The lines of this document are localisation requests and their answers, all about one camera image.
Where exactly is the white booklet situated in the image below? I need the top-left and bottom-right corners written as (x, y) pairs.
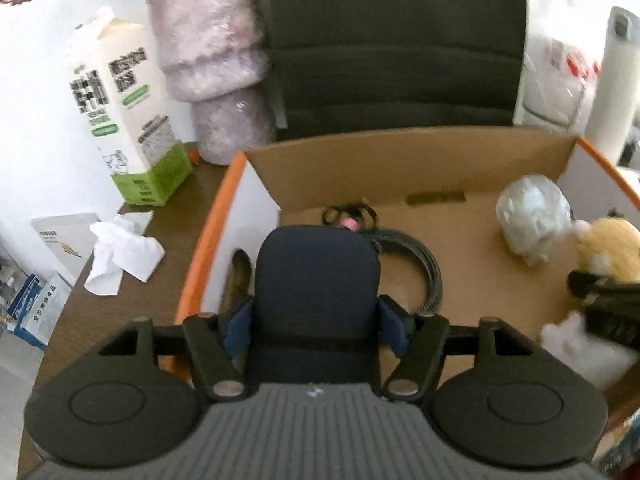
top-left (31, 211), bottom-right (101, 286)

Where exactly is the dark blue soft pouch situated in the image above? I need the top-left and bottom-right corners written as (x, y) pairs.
top-left (252, 226), bottom-right (384, 387)

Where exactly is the black coiled strap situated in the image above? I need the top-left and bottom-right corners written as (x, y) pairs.
top-left (367, 227), bottom-right (444, 317)

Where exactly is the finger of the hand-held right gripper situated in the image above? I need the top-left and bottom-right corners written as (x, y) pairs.
top-left (585, 306), bottom-right (640, 351)
top-left (567, 269), bottom-right (640, 306)

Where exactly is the white green milk carton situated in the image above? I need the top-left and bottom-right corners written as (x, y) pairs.
top-left (67, 6), bottom-right (195, 207)

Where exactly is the black paper bag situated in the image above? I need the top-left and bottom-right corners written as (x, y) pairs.
top-left (262, 0), bottom-right (530, 142)

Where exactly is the pink textured vase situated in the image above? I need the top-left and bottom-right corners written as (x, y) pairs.
top-left (144, 0), bottom-right (277, 166)

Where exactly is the orange cardboard box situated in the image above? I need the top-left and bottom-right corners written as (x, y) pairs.
top-left (175, 126), bottom-right (640, 433)

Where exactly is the crumpled white tissue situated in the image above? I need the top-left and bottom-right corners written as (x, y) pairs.
top-left (84, 212), bottom-right (166, 296)

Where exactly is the blue white small box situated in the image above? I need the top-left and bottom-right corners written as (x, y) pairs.
top-left (0, 272), bottom-right (73, 352)

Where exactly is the white thermos bottle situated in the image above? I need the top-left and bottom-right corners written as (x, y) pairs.
top-left (585, 6), bottom-right (640, 167)

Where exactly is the brown wooden desktop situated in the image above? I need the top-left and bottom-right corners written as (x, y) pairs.
top-left (17, 142), bottom-right (240, 479)

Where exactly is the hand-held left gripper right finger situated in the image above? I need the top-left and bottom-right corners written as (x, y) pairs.
top-left (378, 294), bottom-right (539, 403)

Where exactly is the clear plastic bottle red label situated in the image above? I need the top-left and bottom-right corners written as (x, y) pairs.
top-left (565, 35), bottom-right (607, 134)
top-left (522, 0), bottom-right (571, 128)

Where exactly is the black hair tie pink bead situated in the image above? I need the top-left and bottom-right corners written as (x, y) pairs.
top-left (321, 202), bottom-right (379, 233)

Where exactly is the plastic wrapped white bundle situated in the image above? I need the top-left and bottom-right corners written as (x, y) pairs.
top-left (495, 174), bottom-right (573, 266)

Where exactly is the yellow white plush toy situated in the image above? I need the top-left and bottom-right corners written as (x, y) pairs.
top-left (540, 209), bottom-right (640, 392)

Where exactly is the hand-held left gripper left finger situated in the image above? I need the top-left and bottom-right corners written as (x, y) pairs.
top-left (97, 302), bottom-right (254, 402)

